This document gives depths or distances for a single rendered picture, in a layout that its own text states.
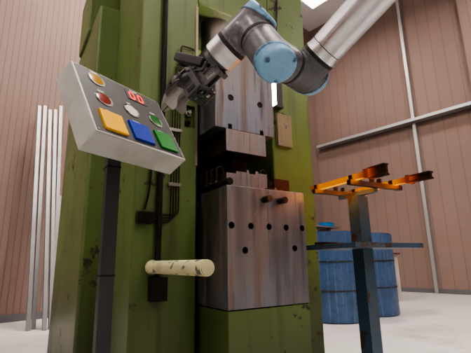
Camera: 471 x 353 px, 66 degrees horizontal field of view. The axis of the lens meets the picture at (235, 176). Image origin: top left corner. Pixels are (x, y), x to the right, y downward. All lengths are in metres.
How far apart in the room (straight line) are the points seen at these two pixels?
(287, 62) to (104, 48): 1.40
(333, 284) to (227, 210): 2.79
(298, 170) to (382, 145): 6.72
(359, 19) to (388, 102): 7.82
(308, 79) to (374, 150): 7.66
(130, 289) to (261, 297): 0.47
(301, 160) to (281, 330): 0.85
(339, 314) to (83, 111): 3.44
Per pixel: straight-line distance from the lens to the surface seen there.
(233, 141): 1.49
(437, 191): 7.93
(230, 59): 0.95
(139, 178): 1.43
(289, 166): 1.83
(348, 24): 0.93
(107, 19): 2.20
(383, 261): 4.61
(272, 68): 0.85
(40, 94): 5.61
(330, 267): 4.00
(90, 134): 0.98
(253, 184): 1.49
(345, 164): 8.86
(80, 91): 1.08
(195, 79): 0.97
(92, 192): 1.83
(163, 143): 1.14
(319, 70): 0.94
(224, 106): 1.52
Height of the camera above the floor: 0.64
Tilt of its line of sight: 13 degrees up
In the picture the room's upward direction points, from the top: 1 degrees counter-clockwise
